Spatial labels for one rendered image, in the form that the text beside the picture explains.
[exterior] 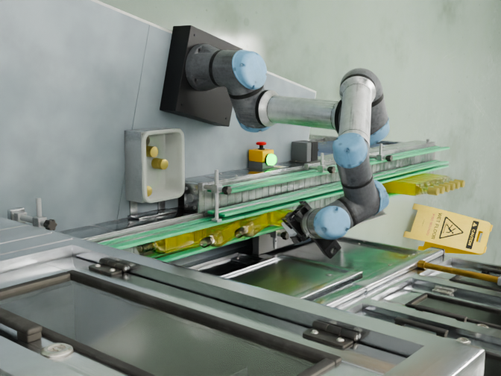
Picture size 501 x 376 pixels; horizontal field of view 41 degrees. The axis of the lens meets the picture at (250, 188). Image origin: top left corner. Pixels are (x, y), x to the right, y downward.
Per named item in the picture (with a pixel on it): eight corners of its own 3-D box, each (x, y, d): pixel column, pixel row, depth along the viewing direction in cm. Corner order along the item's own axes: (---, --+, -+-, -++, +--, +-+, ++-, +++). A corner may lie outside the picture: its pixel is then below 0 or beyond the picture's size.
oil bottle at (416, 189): (378, 191, 309) (435, 198, 291) (378, 179, 308) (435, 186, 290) (383, 189, 313) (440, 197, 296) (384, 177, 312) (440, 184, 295)
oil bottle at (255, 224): (255, 223, 241) (235, 237, 221) (255, 208, 240) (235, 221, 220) (270, 224, 239) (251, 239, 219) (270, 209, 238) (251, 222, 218)
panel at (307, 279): (68, 334, 170) (157, 373, 149) (67, 323, 170) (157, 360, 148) (280, 260, 239) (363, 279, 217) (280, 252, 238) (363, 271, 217)
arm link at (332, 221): (360, 228, 152) (329, 246, 151) (344, 228, 163) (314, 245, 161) (344, 198, 152) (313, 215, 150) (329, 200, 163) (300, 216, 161)
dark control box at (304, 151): (290, 160, 275) (306, 162, 270) (290, 141, 274) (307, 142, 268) (301, 158, 281) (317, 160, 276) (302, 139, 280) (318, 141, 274)
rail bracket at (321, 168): (302, 170, 261) (330, 174, 252) (302, 151, 259) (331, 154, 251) (308, 169, 264) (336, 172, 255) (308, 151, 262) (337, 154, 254)
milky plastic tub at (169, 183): (126, 201, 209) (145, 204, 204) (124, 130, 205) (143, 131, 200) (166, 193, 223) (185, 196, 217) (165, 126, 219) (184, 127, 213)
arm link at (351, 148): (376, 46, 182) (373, 146, 144) (382, 81, 188) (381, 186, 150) (335, 54, 186) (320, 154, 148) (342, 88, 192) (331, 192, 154)
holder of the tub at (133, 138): (126, 216, 211) (142, 220, 206) (124, 130, 206) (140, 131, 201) (165, 208, 224) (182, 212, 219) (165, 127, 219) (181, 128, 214)
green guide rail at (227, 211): (207, 213, 220) (225, 217, 215) (206, 210, 220) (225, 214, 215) (434, 161, 352) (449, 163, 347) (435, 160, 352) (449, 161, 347)
